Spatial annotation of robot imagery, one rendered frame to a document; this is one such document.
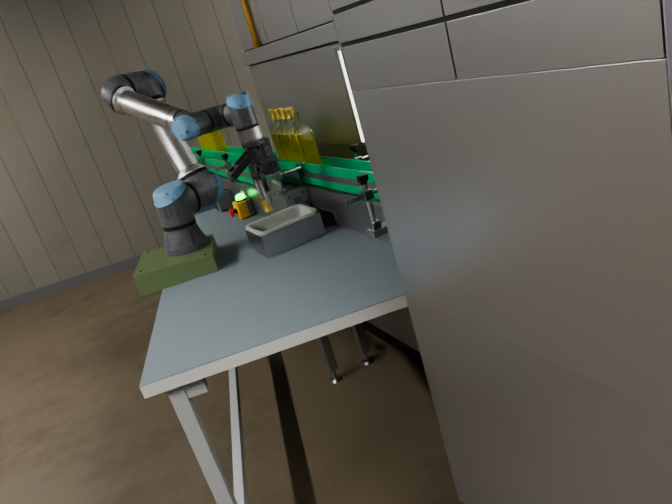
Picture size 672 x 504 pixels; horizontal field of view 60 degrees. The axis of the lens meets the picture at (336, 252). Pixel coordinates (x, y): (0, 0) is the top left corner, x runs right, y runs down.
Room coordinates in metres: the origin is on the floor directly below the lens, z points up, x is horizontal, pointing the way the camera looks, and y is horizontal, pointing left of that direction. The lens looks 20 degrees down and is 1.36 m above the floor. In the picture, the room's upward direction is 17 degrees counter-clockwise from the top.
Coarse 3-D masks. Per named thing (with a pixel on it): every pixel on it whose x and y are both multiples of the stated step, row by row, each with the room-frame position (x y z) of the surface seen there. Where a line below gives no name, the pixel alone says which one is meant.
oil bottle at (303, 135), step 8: (296, 128) 2.13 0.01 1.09; (304, 128) 2.12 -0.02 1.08; (296, 136) 2.13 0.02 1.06; (304, 136) 2.11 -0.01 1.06; (312, 136) 2.12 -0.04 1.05; (296, 144) 2.15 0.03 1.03; (304, 144) 2.10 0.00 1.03; (312, 144) 2.12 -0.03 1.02; (304, 152) 2.11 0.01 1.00; (312, 152) 2.11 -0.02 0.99; (304, 160) 2.12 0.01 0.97; (312, 160) 2.11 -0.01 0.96; (320, 160) 2.12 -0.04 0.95
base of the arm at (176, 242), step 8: (184, 224) 1.95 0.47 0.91; (192, 224) 1.97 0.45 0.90; (168, 232) 1.95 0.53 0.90; (176, 232) 1.94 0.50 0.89; (184, 232) 1.94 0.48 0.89; (192, 232) 1.96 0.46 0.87; (200, 232) 1.98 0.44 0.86; (168, 240) 1.95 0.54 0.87; (176, 240) 1.93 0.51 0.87; (184, 240) 1.93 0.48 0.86; (192, 240) 1.94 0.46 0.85; (200, 240) 1.96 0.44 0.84; (168, 248) 1.95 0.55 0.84; (176, 248) 1.92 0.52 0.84; (184, 248) 1.92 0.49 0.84; (192, 248) 1.93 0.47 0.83; (200, 248) 1.95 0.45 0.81
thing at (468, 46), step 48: (336, 0) 1.23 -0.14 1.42; (384, 0) 1.07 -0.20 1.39; (432, 0) 0.96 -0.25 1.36; (480, 0) 0.86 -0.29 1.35; (528, 0) 0.78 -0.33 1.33; (576, 0) 0.71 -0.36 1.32; (624, 0) 0.65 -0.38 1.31; (384, 48) 1.11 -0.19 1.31; (432, 48) 0.98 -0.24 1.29; (480, 48) 0.87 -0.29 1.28; (528, 48) 0.79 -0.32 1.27; (576, 48) 0.72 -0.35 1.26; (624, 48) 0.66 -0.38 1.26
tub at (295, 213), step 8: (288, 208) 2.03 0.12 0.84; (296, 208) 2.03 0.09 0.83; (304, 208) 1.98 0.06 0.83; (312, 208) 1.92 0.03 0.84; (272, 216) 2.00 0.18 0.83; (280, 216) 2.01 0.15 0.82; (288, 216) 2.02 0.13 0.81; (296, 216) 2.03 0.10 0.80; (304, 216) 1.87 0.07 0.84; (248, 224) 1.96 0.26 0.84; (256, 224) 1.97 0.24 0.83; (264, 224) 1.98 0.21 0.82; (272, 224) 1.99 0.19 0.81; (280, 224) 2.00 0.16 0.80; (288, 224) 1.85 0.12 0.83; (256, 232) 1.84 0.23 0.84; (264, 232) 1.82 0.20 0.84
